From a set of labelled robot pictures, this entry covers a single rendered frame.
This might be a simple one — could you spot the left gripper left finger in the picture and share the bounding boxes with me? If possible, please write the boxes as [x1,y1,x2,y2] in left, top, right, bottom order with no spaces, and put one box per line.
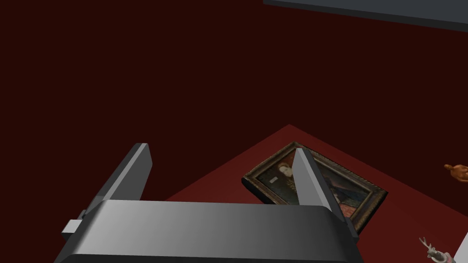
[86,142,153,215]

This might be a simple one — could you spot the orange-brown hand figure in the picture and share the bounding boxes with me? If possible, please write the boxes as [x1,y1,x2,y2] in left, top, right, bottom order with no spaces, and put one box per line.
[444,164,468,183]

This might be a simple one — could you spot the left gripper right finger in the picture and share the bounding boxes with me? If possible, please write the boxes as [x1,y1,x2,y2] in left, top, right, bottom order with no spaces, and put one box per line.
[291,147,346,223]

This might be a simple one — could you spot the grey deer head ornament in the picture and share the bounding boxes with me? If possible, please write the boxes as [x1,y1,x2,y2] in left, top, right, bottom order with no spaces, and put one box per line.
[419,237,457,263]

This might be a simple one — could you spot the framed portrait painting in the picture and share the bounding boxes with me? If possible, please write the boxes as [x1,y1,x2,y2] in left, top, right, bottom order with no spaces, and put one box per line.
[241,142,389,235]

